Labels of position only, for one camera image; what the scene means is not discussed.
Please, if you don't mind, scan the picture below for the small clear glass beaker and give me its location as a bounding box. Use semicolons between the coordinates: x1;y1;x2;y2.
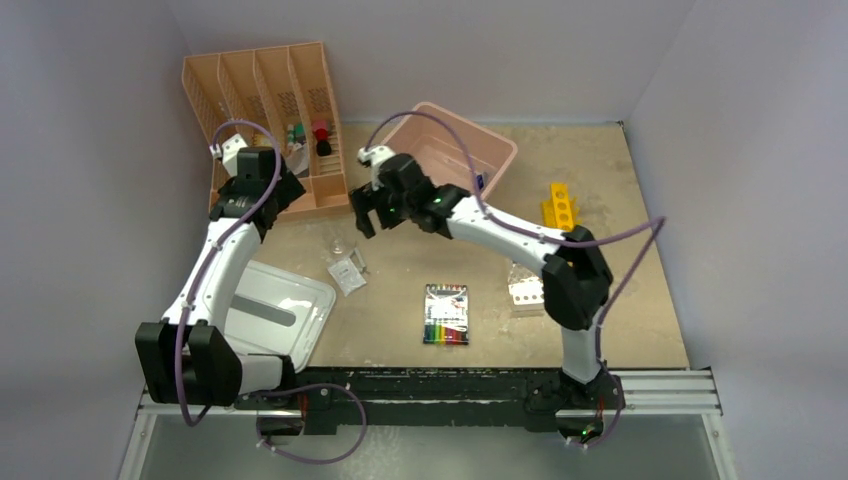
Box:
329;238;353;259

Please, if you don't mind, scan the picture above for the pink plastic bin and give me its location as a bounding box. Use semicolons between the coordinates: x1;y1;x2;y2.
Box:
380;102;518;198

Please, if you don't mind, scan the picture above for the white sachet packet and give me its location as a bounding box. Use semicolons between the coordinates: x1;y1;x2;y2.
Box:
327;258;367;297

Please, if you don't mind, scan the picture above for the white plastic lid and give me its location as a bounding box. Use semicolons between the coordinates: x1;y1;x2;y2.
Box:
224;261;336;373

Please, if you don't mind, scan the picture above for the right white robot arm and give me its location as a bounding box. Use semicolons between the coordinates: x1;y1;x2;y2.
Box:
349;146;613;407

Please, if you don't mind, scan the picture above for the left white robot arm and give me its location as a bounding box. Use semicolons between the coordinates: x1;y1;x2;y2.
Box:
135;147;305;409

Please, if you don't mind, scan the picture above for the red black stamp right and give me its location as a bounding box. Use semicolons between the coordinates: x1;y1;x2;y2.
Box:
312;119;333;157

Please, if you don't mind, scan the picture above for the clear ruler set packet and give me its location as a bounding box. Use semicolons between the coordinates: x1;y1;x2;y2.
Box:
284;145;310;178

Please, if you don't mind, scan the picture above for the green grey eraser block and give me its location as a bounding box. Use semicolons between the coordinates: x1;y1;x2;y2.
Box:
294;123;306;143

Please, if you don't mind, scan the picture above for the coloured marker pen pack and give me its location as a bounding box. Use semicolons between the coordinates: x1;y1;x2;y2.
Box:
422;283;470;346

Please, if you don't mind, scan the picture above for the peach plastic desk organizer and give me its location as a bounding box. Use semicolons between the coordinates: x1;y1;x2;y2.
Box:
181;42;351;221

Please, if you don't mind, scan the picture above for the clear plastic well tray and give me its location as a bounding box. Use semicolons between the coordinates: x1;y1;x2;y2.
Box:
506;262;544;316

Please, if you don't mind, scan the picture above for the yellow test tube rack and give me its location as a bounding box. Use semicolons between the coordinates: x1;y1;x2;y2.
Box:
540;183;579;232

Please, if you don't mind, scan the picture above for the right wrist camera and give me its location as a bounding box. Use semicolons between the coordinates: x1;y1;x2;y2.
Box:
357;145;396;190

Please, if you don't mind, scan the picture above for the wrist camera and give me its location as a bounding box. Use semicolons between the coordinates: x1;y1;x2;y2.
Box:
357;145;396;190
209;134;248;176

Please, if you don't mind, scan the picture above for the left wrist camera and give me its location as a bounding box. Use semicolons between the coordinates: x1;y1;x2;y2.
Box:
209;134;248;176

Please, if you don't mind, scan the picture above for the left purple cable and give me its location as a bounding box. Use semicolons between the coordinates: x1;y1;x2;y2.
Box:
173;119;367;466

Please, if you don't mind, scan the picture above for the purple cable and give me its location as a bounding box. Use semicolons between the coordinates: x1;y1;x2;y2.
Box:
364;111;667;452
173;119;367;466

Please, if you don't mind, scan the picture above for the black aluminium base frame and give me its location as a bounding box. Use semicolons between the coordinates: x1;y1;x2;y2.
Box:
119;364;737;479

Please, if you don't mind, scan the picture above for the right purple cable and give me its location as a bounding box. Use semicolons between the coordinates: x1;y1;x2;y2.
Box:
364;111;667;452

